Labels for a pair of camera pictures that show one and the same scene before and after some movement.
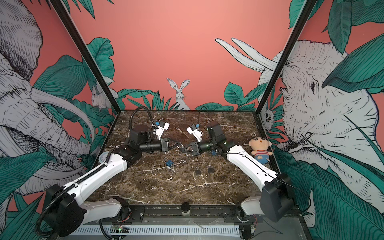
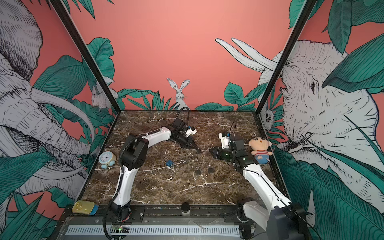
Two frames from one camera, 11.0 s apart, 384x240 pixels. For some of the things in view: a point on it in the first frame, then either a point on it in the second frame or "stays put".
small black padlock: (210, 169) stays put
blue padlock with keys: (169, 163) stays put
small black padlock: (197, 171) stays put
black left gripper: (174, 146) to (188, 143)
